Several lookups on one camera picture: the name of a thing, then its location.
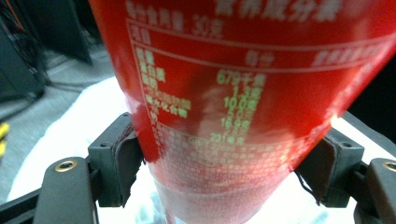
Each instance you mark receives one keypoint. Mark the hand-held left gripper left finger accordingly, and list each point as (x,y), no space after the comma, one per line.
(116,161)

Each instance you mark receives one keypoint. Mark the red chip can yellow lid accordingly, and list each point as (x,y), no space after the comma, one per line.
(243,102)

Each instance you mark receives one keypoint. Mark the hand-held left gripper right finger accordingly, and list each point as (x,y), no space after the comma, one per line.
(334,168)

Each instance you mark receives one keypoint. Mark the black yellow striped base plate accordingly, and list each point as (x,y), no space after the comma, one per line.
(3,138)

